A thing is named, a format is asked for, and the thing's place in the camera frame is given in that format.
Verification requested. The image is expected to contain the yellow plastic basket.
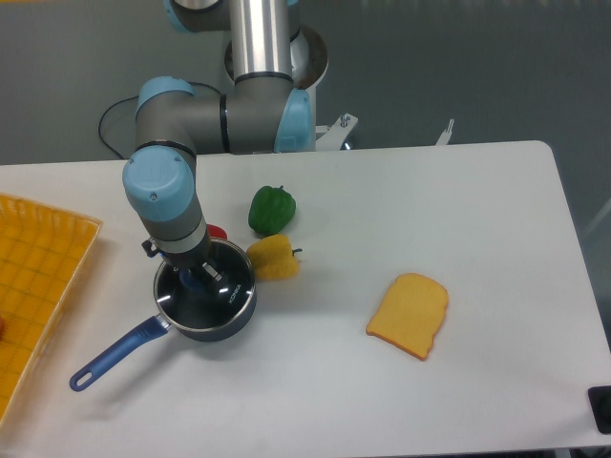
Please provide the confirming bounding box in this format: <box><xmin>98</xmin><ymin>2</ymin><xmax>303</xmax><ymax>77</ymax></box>
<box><xmin>1</xmin><ymin>194</ymin><xmax>102</xmax><ymax>419</ymax></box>

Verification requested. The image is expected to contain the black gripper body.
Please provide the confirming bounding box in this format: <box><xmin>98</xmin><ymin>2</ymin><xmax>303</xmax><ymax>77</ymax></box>
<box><xmin>141</xmin><ymin>236</ymin><xmax>211</xmax><ymax>281</ymax></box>

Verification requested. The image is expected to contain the glass lid blue knob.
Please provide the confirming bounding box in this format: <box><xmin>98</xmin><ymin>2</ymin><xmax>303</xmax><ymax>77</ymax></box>
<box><xmin>154</xmin><ymin>238</ymin><xmax>257</xmax><ymax>342</ymax></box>

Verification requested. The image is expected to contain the green toy pepper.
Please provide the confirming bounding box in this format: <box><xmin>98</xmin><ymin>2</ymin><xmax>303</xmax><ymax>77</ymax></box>
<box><xmin>248</xmin><ymin>185</ymin><xmax>296</xmax><ymax>237</ymax></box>

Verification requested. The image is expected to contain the white metal bracket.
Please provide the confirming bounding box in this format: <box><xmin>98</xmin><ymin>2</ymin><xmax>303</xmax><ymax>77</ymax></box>
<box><xmin>435</xmin><ymin>118</ymin><xmax>454</xmax><ymax>146</ymax></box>

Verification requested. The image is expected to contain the yellow toy pepper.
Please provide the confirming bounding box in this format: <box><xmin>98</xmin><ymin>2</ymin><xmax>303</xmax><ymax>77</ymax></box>
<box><xmin>246</xmin><ymin>234</ymin><xmax>301</xmax><ymax>281</ymax></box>

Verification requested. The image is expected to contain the red toy pepper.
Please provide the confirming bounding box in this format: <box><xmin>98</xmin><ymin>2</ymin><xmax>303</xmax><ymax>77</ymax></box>
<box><xmin>207</xmin><ymin>224</ymin><xmax>228</xmax><ymax>239</ymax></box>

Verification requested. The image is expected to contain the black floor cable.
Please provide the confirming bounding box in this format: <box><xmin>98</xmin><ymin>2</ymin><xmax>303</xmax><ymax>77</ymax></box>
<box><xmin>98</xmin><ymin>83</ymin><xmax>221</xmax><ymax>160</ymax></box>

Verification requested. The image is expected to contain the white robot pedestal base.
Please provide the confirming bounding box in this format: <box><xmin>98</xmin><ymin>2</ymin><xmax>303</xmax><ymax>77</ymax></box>
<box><xmin>220</xmin><ymin>20</ymin><xmax>358</xmax><ymax>154</ymax></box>

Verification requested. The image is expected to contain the dark blue saucepan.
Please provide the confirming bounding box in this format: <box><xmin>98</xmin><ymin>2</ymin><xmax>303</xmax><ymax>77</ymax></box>
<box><xmin>69</xmin><ymin>238</ymin><xmax>257</xmax><ymax>392</ymax></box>

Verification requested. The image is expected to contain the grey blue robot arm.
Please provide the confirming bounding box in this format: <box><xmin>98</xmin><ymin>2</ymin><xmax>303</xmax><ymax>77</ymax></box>
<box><xmin>122</xmin><ymin>1</ymin><xmax>315</xmax><ymax>291</ymax></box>

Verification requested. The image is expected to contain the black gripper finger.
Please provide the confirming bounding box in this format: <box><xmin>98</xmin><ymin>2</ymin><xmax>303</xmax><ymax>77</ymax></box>
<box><xmin>201</xmin><ymin>262</ymin><xmax>227</xmax><ymax>292</ymax></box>

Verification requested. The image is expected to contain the toy toast slice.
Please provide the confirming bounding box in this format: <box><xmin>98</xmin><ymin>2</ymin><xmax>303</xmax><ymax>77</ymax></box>
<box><xmin>366</xmin><ymin>273</ymin><xmax>450</xmax><ymax>361</ymax></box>

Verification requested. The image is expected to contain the black device at table edge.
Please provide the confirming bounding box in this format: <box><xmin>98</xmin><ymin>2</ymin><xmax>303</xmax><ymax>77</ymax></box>
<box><xmin>587</xmin><ymin>385</ymin><xmax>611</xmax><ymax>435</ymax></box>

